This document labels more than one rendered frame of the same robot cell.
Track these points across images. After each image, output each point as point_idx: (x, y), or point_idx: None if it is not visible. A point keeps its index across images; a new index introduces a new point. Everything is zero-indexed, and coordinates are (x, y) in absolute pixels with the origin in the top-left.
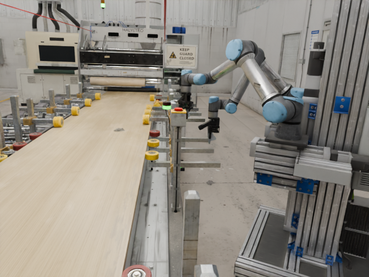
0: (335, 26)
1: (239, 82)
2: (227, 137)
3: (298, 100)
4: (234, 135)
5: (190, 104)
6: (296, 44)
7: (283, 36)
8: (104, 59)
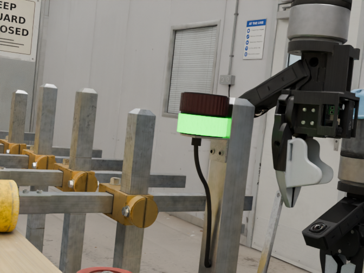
0: None
1: None
2: (83, 249)
3: None
4: (96, 244)
5: (350, 109)
6: (206, 48)
7: (173, 32)
8: None
